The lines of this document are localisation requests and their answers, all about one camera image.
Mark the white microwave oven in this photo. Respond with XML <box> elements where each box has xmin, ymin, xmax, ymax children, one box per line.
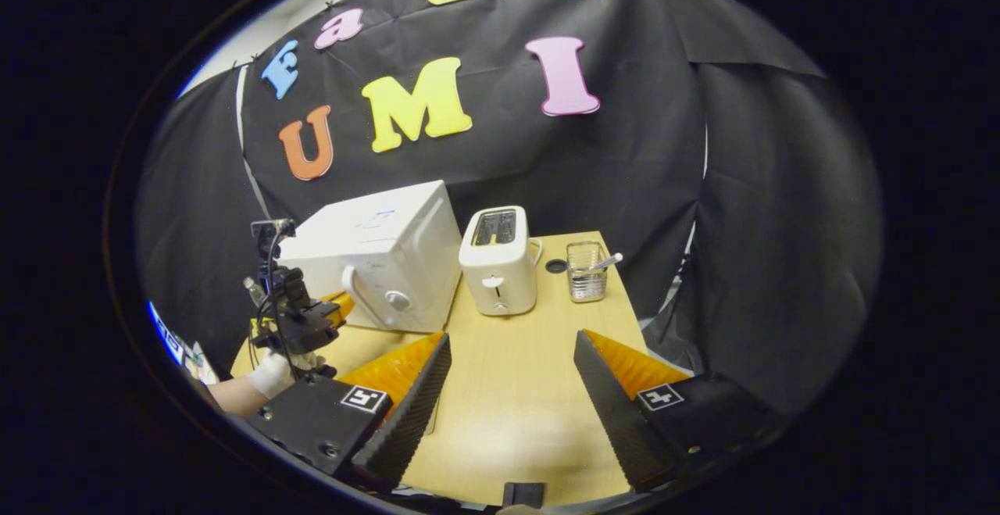
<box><xmin>277</xmin><ymin>180</ymin><xmax>463</xmax><ymax>334</ymax></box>

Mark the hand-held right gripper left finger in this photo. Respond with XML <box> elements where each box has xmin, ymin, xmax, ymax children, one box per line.
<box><xmin>248</xmin><ymin>331</ymin><xmax>453</xmax><ymax>493</ymax></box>

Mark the white toaster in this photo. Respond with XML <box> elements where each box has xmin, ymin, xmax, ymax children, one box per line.
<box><xmin>459</xmin><ymin>206</ymin><xmax>544</xmax><ymax>317</ymax></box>

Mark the black table clamp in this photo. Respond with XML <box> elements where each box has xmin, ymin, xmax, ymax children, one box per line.
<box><xmin>502</xmin><ymin>481</ymin><xmax>546</xmax><ymax>509</ymax></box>

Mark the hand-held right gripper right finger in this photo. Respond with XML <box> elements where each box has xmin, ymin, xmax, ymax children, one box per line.
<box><xmin>573</xmin><ymin>330</ymin><xmax>791</xmax><ymax>495</ymax></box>

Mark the wire mesh cutlery holder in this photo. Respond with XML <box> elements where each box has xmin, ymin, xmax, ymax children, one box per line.
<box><xmin>566</xmin><ymin>241</ymin><xmax>609</xmax><ymax>303</ymax></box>

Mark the blue and white board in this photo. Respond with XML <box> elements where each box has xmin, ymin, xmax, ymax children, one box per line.
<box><xmin>147</xmin><ymin>300</ymin><xmax>221</xmax><ymax>384</ymax></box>

